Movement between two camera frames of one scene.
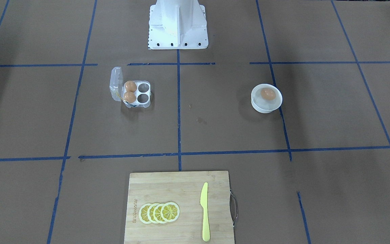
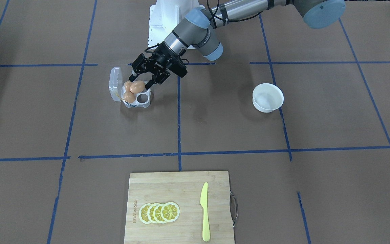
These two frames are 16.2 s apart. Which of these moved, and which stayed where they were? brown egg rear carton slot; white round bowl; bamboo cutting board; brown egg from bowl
Moved: brown egg from bowl
Stayed: brown egg rear carton slot; white round bowl; bamboo cutting board
